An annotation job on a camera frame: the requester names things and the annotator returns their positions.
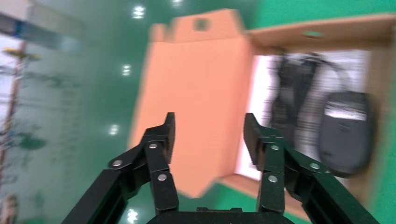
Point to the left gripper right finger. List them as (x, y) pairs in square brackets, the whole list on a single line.
[(272, 160)]

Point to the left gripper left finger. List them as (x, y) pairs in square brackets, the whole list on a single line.
[(157, 160)]

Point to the dark grey computer mouse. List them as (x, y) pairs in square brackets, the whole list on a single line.
[(345, 139)]

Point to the brown cardboard box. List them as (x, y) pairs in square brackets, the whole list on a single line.
[(198, 86)]

